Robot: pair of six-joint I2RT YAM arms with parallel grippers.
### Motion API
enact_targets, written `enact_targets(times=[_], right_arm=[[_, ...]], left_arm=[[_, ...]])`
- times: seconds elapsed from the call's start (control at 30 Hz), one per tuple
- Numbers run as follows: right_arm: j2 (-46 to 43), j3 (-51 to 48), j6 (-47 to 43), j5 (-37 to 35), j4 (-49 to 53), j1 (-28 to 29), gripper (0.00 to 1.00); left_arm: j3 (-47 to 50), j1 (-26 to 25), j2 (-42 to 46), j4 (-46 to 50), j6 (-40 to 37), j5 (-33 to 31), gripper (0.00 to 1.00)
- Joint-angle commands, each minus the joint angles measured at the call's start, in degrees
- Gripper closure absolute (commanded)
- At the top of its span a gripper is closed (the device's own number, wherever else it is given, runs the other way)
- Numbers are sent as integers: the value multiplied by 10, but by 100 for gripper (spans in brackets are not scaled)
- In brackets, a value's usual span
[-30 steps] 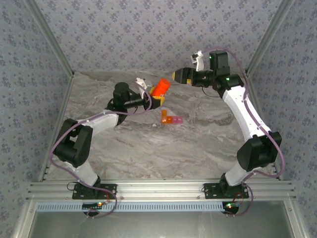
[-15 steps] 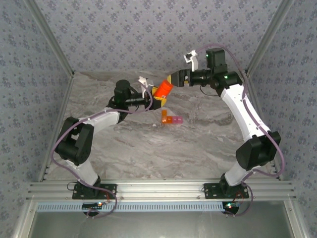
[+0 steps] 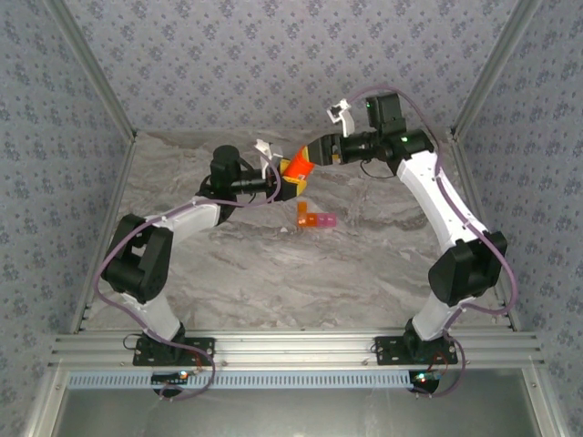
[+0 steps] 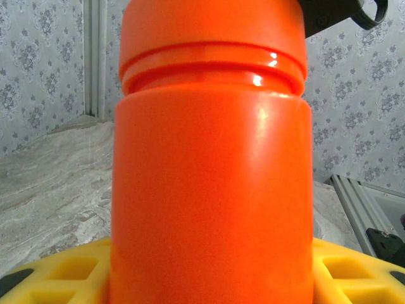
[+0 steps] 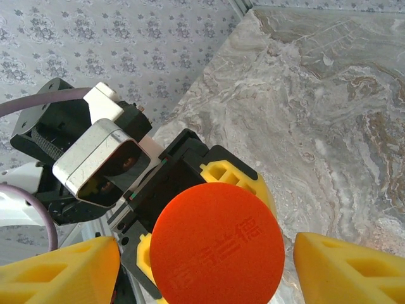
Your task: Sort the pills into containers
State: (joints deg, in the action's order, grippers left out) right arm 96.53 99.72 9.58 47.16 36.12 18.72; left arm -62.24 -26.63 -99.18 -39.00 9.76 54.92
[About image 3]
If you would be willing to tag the orange pill organizer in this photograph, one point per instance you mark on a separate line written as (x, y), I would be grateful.
(306, 220)

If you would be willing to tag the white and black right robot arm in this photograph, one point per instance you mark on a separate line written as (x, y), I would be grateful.
(437, 200)

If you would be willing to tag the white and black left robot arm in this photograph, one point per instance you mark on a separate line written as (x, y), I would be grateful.
(191, 220)

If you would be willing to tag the small circuit board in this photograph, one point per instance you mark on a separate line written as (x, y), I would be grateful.
(423, 380)
(170, 377)

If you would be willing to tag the grey metal panel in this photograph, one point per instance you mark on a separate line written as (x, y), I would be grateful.
(291, 414)

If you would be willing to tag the aluminium frame post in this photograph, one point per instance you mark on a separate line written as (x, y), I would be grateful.
(93, 68)
(492, 68)

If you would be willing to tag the aluminium frame rail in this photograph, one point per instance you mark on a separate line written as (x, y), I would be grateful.
(291, 348)

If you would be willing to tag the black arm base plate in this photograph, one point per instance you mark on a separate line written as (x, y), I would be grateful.
(389, 350)
(200, 352)

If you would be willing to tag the aluminium frame leg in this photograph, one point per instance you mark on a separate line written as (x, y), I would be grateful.
(544, 405)
(45, 405)

